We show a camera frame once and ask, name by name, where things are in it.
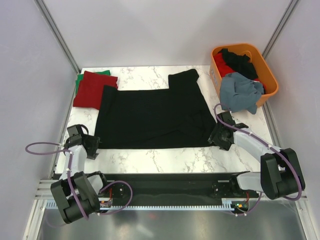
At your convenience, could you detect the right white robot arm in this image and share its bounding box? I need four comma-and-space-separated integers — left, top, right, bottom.
208, 111, 306, 201

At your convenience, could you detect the white slotted cable duct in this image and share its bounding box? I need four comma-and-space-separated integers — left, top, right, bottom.
45, 199, 247, 211

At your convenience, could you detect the folded red t-shirt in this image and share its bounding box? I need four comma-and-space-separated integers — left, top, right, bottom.
72, 71, 118, 110

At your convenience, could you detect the right aluminium frame post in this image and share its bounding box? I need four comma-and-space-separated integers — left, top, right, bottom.
261, 0, 301, 61

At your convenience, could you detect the left aluminium frame post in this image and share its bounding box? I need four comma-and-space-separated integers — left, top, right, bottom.
34, 0, 81, 74

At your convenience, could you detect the red garment in tub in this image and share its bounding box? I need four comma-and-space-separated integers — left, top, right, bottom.
213, 52, 262, 83

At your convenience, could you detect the orange plastic tub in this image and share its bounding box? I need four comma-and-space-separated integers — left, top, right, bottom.
209, 43, 279, 108

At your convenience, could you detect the grey-blue t-shirt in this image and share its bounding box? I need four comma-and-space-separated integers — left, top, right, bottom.
219, 72, 265, 115

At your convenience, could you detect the black garment in tub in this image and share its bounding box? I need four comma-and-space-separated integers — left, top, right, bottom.
216, 47, 259, 80

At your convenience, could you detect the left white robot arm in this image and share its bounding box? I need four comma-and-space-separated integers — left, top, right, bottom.
50, 124, 110, 224

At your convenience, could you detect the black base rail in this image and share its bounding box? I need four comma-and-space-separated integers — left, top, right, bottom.
98, 172, 259, 208

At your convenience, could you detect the folded green t-shirt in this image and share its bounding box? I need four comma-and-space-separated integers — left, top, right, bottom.
75, 70, 111, 95

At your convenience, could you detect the aluminium frame post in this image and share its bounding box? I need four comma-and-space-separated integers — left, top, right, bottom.
34, 0, 81, 74
261, 0, 301, 61

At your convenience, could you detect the black t-shirt blue logo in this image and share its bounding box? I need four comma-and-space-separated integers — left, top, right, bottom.
94, 68, 216, 150

